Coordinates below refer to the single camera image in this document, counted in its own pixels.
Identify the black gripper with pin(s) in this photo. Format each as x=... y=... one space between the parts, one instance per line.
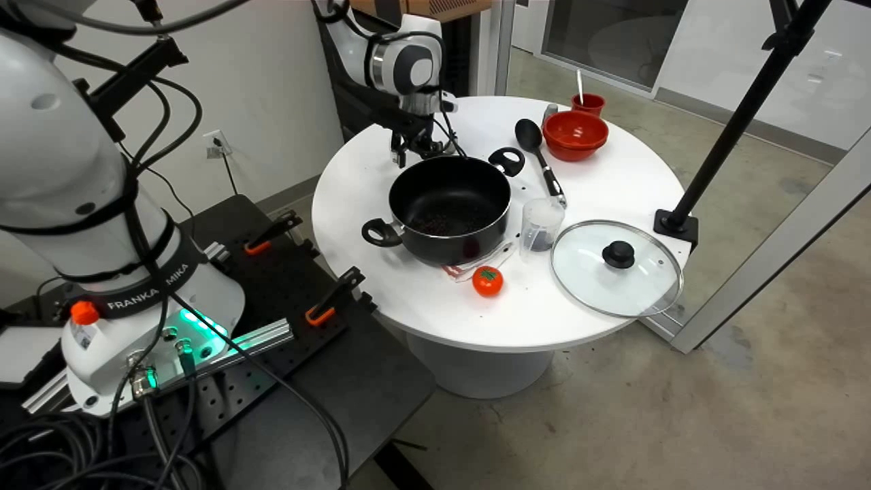
x=414 y=119

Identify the black cooking pot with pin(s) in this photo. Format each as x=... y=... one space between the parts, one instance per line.
x=449 y=210

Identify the black perforated robot base table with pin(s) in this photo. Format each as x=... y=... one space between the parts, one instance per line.
x=260 y=429

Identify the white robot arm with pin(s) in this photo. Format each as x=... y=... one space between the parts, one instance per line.
x=148 y=306

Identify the glass pot lid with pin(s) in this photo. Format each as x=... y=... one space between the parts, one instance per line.
x=617 y=267

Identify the black ladle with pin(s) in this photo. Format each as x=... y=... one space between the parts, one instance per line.
x=529 y=136

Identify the red white straw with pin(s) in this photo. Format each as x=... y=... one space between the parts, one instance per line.
x=456 y=267

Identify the orange toy tomato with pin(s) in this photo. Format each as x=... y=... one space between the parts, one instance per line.
x=489 y=282

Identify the red bowl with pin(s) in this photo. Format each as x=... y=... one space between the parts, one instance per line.
x=576 y=135

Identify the round white table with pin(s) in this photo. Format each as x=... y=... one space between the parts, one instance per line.
x=489 y=346

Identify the red mug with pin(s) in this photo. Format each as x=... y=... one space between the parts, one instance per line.
x=588 y=105

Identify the black tripod stand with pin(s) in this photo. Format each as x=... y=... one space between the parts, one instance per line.
x=792 y=27

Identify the orange handled clamp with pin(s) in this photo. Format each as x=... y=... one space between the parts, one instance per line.
x=327 y=306
x=265 y=237

